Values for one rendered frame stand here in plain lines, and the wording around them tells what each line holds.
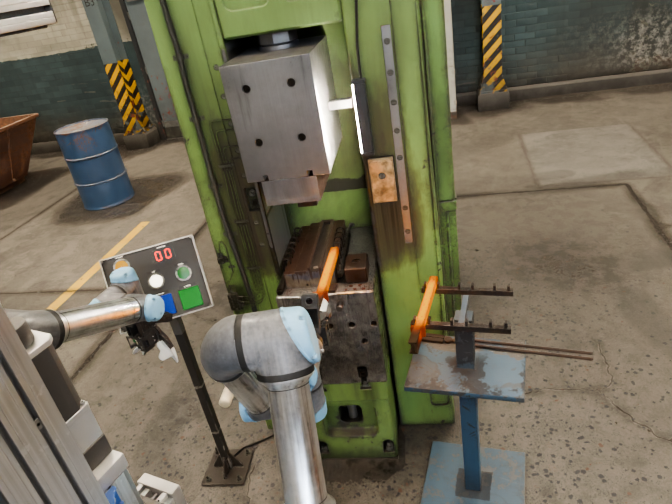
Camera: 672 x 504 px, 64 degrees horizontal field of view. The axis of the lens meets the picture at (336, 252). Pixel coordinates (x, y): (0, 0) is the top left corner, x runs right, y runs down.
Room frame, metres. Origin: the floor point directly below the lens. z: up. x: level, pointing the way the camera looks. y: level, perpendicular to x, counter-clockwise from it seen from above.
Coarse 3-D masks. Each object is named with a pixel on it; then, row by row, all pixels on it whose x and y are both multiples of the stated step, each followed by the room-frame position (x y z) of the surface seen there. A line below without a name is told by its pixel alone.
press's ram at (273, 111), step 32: (224, 64) 1.86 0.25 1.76; (256, 64) 1.80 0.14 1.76; (288, 64) 1.78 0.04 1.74; (320, 64) 1.94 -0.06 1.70; (256, 96) 1.81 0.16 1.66; (288, 96) 1.79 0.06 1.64; (320, 96) 1.83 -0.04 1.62; (256, 128) 1.81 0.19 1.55; (288, 128) 1.79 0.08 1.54; (320, 128) 1.77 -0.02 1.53; (256, 160) 1.82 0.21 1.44; (288, 160) 1.79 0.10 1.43; (320, 160) 1.77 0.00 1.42
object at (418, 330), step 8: (432, 280) 1.64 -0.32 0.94; (432, 288) 1.59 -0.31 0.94; (424, 296) 1.55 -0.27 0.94; (432, 296) 1.55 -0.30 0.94; (424, 304) 1.50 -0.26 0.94; (424, 312) 1.46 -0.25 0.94; (416, 320) 1.42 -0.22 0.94; (424, 320) 1.42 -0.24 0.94; (416, 328) 1.37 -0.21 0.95; (424, 328) 1.37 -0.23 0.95; (416, 336) 1.33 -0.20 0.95; (424, 336) 1.37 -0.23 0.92; (416, 344) 1.32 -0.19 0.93; (416, 352) 1.30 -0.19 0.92
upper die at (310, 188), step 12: (276, 180) 1.81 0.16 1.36; (288, 180) 1.80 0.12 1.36; (300, 180) 1.79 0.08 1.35; (312, 180) 1.78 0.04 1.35; (324, 180) 1.90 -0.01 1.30; (264, 192) 1.82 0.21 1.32; (276, 192) 1.81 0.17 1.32; (288, 192) 1.80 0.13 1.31; (300, 192) 1.79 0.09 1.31; (312, 192) 1.78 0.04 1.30; (276, 204) 1.81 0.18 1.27
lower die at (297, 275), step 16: (320, 224) 2.17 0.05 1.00; (336, 224) 2.15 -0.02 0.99; (304, 240) 2.08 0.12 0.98; (336, 240) 2.00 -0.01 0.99; (304, 256) 1.91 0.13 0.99; (288, 272) 1.83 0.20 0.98; (304, 272) 1.80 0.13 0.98; (320, 272) 1.79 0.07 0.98; (336, 272) 1.81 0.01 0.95; (288, 288) 1.81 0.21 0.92
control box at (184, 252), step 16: (176, 240) 1.83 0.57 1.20; (192, 240) 1.84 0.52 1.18; (128, 256) 1.79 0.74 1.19; (144, 256) 1.79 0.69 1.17; (176, 256) 1.80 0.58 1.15; (192, 256) 1.81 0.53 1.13; (144, 272) 1.76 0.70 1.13; (160, 272) 1.76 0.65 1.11; (176, 272) 1.77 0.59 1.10; (192, 272) 1.77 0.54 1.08; (144, 288) 1.73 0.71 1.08; (160, 288) 1.73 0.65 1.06; (176, 288) 1.74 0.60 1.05; (208, 288) 1.75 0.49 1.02; (176, 304) 1.71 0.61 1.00; (208, 304) 1.72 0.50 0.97
